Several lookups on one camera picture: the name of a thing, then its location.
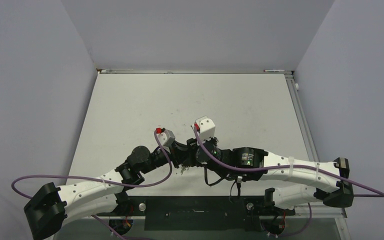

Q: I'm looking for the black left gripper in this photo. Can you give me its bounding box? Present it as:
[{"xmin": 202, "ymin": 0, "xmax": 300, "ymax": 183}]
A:
[{"xmin": 140, "ymin": 140, "xmax": 190, "ymax": 174}]

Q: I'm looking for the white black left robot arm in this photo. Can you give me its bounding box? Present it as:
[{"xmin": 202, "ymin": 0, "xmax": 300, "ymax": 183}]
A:
[{"xmin": 23, "ymin": 141, "xmax": 197, "ymax": 240}]

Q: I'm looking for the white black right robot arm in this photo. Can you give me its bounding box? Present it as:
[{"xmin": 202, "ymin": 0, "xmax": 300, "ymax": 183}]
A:
[{"xmin": 178, "ymin": 138, "xmax": 354, "ymax": 214}]

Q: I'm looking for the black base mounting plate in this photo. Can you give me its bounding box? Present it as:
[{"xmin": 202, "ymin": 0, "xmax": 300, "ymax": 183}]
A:
[{"xmin": 99, "ymin": 196, "xmax": 296, "ymax": 232}]

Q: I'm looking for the red white marker pen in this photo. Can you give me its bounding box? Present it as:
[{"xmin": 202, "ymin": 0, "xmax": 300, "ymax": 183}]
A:
[{"xmin": 263, "ymin": 69, "xmax": 285, "ymax": 73}]

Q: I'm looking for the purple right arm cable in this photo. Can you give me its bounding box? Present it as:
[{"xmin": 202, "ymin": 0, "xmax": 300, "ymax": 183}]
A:
[{"xmin": 193, "ymin": 127, "xmax": 384, "ymax": 199}]

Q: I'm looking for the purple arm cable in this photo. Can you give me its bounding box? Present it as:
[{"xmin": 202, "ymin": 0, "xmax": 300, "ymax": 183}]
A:
[
  {"xmin": 193, "ymin": 127, "xmax": 384, "ymax": 199},
  {"xmin": 11, "ymin": 129, "xmax": 174, "ymax": 200}
]

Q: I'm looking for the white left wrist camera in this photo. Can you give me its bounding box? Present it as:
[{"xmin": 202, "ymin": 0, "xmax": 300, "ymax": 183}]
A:
[{"xmin": 155, "ymin": 127, "xmax": 176, "ymax": 148}]

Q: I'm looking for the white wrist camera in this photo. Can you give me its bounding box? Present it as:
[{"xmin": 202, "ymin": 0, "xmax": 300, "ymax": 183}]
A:
[
  {"xmin": 191, "ymin": 115, "xmax": 216, "ymax": 143},
  {"xmin": 155, "ymin": 127, "xmax": 176, "ymax": 148}
]

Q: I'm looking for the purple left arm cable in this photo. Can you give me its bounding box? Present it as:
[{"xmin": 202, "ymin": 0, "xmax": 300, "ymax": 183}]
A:
[{"xmin": 11, "ymin": 129, "xmax": 174, "ymax": 200}]

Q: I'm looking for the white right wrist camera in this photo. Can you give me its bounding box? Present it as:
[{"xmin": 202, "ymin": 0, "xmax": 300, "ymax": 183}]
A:
[{"xmin": 191, "ymin": 115, "xmax": 216, "ymax": 143}]

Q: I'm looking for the aluminium frame rail back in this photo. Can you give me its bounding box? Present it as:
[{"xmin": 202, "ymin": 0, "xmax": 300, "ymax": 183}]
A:
[{"xmin": 97, "ymin": 69, "xmax": 294, "ymax": 75}]

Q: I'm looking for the aluminium frame rail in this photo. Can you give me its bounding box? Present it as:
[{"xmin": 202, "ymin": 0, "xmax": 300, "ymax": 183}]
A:
[
  {"xmin": 63, "ymin": 204, "xmax": 347, "ymax": 225},
  {"xmin": 97, "ymin": 69, "xmax": 294, "ymax": 75},
  {"xmin": 284, "ymin": 71, "xmax": 320, "ymax": 162}
]

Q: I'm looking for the aluminium frame rail right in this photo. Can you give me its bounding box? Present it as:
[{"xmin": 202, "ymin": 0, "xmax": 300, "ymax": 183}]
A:
[{"xmin": 284, "ymin": 71, "xmax": 320, "ymax": 162}]

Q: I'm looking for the aluminium frame rail front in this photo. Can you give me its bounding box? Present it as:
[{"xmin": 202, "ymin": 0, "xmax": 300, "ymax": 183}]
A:
[{"xmin": 63, "ymin": 204, "xmax": 347, "ymax": 225}]

